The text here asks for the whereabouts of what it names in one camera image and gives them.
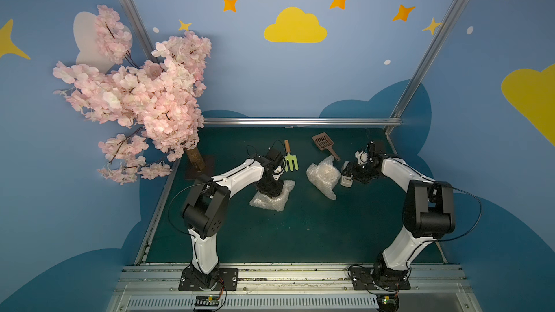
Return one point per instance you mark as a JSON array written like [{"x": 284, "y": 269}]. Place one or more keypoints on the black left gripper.
[{"x": 269, "y": 186}]

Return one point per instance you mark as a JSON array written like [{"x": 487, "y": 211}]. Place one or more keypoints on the left circuit board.
[{"x": 206, "y": 303}]

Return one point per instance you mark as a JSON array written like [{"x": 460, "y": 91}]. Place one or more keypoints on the aluminium frame post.
[
  {"x": 449, "y": 21},
  {"x": 138, "y": 28}
]

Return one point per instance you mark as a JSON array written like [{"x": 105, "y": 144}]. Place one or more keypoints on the pink cherry blossom tree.
[{"x": 157, "y": 101}]

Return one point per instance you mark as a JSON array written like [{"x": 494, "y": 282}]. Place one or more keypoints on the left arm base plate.
[{"x": 225, "y": 279}]

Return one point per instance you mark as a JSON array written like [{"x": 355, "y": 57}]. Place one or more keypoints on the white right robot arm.
[{"x": 428, "y": 214}]

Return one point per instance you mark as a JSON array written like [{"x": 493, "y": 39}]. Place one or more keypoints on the brown slotted scoop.
[{"x": 324, "y": 142}]

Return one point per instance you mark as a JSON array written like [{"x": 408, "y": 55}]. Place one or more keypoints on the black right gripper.
[{"x": 353, "y": 171}]

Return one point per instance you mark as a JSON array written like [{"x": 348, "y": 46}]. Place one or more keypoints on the right aluminium frame post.
[{"x": 449, "y": 21}]

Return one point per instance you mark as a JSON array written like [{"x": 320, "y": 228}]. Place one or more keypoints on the green fork wooden handle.
[{"x": 291, "y": 160}]

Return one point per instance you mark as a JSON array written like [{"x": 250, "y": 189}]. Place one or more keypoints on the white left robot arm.
[{"x": 206, "y": 206}]

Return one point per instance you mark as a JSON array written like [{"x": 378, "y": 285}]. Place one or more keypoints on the white tape dispenser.
[{"x": 347, "y": 174}]

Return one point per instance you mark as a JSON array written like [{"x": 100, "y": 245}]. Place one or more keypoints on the left aluminium frame post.
[{"x": 138, "y": 28}]

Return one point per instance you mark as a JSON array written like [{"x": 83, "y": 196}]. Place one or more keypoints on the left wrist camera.
[{"x": 276, "y": 161}]

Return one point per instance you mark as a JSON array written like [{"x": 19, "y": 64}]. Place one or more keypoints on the right circuit board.
[{"x": 387, "y": 303}]

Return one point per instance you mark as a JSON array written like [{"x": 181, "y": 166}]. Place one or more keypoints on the aluminium front rail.
[{"x": 292, "y": 287}]

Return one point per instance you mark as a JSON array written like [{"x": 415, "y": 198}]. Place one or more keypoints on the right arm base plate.
[{"x": 368, "y": 279}]

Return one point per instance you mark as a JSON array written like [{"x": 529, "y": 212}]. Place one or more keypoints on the circuit board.
[
  {"x": 206, "y": 303},
  {"x": 387, "y": 303}
]

